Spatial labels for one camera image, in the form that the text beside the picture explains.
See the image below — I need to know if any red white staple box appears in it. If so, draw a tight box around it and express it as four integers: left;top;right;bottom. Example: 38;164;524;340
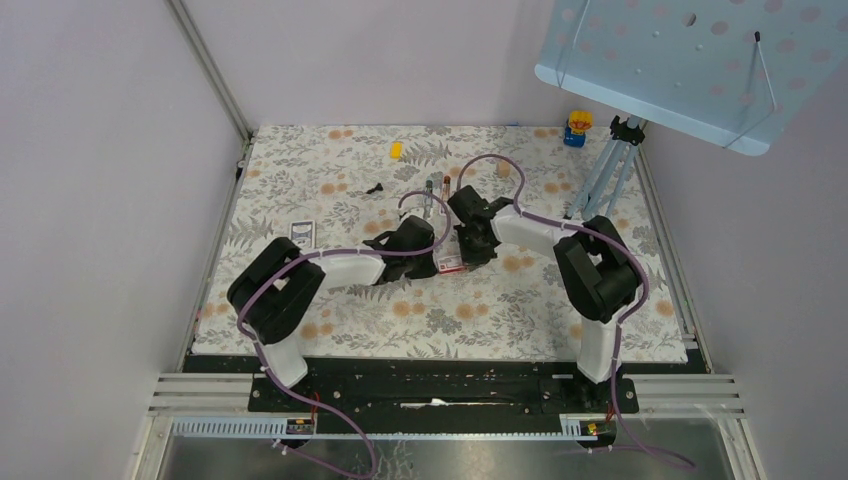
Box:
436;254;467;275

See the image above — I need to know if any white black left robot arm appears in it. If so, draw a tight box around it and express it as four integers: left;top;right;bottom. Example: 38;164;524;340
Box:
226;215;438;387

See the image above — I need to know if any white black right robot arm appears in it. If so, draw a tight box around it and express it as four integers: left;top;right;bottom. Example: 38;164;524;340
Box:
448;186;648;410

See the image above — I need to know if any floral patterned table mat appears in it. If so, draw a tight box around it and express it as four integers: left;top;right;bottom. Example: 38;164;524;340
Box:
192;124;690;363

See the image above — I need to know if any small black screw piece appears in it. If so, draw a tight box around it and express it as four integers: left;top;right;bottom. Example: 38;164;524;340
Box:
366;183;384;195

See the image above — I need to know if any round tan wooden piece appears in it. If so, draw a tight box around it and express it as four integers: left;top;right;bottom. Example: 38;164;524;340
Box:
496;161;512;178

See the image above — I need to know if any small yellow block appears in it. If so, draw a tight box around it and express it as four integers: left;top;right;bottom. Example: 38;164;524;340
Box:
389;142;404;160

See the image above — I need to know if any yellow blue toy figure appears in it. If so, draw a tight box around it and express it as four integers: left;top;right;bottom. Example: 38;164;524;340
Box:
563;110;594;148

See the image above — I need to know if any grey tripod stand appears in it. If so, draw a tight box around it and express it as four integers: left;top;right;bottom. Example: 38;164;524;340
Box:
565;115;645;220

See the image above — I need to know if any light blue perforated metal board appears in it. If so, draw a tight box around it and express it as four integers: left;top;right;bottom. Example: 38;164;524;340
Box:
535;0;847;156

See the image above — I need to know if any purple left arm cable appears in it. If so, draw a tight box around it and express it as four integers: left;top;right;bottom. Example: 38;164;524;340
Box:
236;190;454;478

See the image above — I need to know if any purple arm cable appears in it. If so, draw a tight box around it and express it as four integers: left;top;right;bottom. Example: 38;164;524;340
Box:
457;154;697;473
236;190;454;478

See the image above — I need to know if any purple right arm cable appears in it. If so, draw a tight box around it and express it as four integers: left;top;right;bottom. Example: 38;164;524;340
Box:
457;154;697;473

